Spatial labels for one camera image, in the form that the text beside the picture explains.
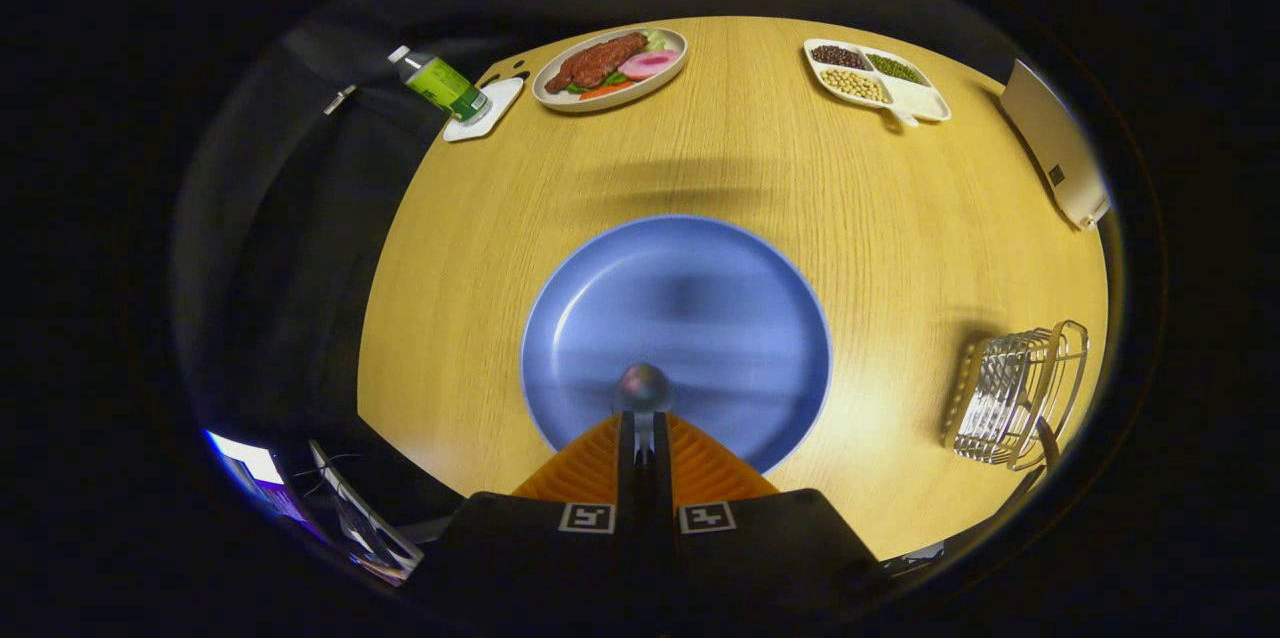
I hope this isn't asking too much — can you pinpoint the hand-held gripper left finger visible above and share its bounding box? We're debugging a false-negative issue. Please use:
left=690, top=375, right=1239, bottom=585
left=415, top=410, right=639, bottom=634

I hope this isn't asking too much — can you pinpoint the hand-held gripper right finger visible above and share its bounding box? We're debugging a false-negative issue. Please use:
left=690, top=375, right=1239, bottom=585
left=652, top=410, right=886, bottom=634

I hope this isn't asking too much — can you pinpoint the wooden handle metal spoon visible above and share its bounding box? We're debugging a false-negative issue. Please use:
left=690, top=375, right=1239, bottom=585
left=613, top=363, right=674, bottom=469

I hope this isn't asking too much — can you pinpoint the blue round plate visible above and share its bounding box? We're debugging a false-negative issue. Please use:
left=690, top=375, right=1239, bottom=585
left=520, top=215, right=833, bottom=476

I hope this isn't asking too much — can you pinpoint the dark flat screen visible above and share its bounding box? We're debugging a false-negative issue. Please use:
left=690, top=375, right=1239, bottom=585
left=308, top=438, right=426, bottom=584

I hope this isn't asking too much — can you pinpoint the lit computer monitor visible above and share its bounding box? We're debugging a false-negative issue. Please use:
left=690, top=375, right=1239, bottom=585
left=205, top=430, right=301, bottom=521

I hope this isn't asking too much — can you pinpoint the white square coaster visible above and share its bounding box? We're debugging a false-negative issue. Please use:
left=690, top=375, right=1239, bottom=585
left=443, top=77, right=525, bottom=143

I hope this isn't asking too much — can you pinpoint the plate of steak and vegetables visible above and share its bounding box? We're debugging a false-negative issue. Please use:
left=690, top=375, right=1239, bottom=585
left=531, top=26, right=689, bottom=113

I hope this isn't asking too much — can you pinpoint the green label plastic bottle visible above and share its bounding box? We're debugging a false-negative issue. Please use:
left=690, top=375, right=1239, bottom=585
left=388, top=45, right=491, bottom=124

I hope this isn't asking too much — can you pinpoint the white divided dish of beans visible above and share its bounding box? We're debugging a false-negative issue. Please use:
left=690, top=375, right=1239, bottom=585
left=803, top=38, right=952, bottom=129

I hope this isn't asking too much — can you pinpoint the white toaster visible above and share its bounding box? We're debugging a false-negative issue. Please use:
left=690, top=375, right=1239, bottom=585
left=1000, top=59, right=1111, bottom=231

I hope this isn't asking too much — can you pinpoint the metal wire basket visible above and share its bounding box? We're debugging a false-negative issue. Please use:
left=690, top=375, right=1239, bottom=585
left=942, top=320, right=1090, bottom=472

